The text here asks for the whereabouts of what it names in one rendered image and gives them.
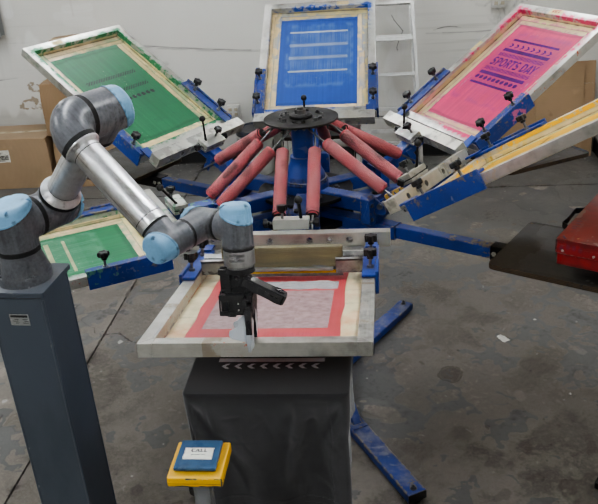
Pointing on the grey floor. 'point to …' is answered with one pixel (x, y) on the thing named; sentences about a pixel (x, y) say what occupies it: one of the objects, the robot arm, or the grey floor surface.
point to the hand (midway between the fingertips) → (254, 343)
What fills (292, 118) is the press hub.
